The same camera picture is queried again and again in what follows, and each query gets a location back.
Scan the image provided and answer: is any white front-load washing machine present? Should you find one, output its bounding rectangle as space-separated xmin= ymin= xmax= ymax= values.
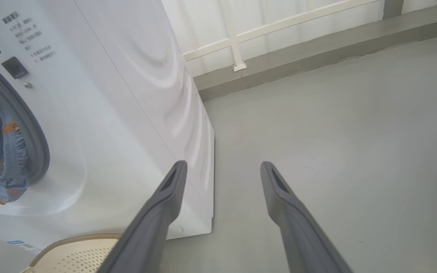
xmin=0 ymin=0 xmax=215 ymax=251

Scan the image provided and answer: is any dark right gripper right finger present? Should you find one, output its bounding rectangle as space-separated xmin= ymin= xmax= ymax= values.
xmin=260 ymin=161 xmax=354 ymax=273

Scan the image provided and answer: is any white curtain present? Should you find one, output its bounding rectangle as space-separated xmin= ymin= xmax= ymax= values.
xmin=161 ymin=0 xmax=437 ymax=78

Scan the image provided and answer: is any cream plastic laundry basket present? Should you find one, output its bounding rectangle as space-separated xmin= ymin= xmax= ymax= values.
xmin=19 ymin=233 xmax=123 ymax=273

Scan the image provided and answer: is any blue bear print garment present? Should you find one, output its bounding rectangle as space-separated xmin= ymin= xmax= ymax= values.
xmin=0 ymin=100 xmax=30 ymax=206

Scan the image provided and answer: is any white metal railing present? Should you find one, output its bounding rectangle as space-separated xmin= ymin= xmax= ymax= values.
xmin=177 ymin=0 xmax=437 ymax=72

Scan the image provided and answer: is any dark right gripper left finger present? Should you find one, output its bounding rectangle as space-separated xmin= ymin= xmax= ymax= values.
xmin=97 ymin=160 xmax=188 ymax=273

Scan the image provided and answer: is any blue energy label sticker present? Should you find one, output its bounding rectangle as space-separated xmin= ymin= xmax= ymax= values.
xmin=7 ymin=240 xmax=43 ymax=255

